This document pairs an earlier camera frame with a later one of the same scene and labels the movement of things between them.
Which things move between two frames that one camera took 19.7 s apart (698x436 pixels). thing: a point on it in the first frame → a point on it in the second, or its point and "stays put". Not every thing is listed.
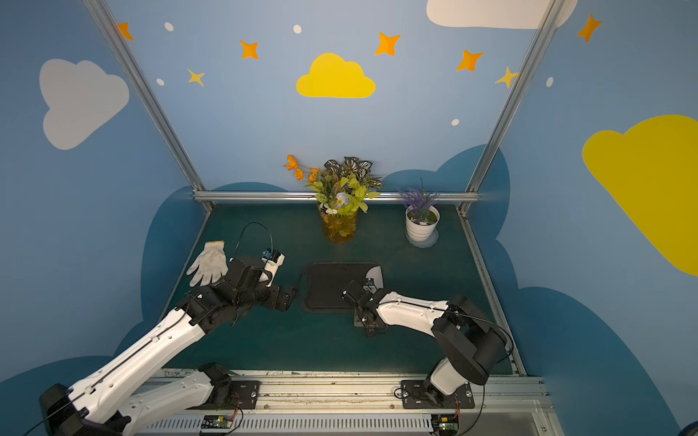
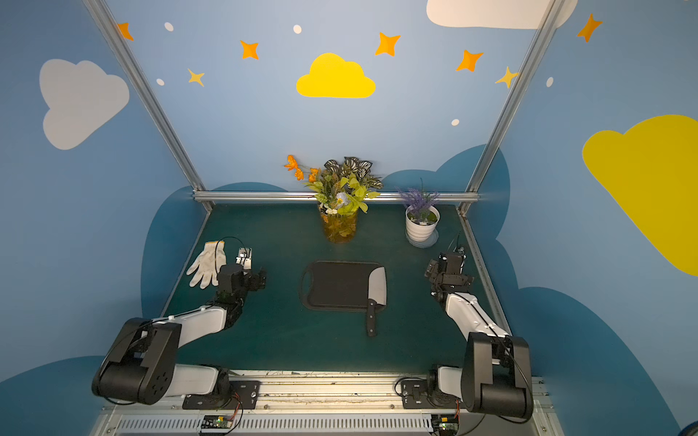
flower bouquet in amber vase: x=340 y=190 stays put
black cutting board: x=322 y=284 stays put
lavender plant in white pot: x=422 y=216 stays put
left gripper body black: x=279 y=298 → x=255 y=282
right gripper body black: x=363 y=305 → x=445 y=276
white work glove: x=210 y=265 stays put
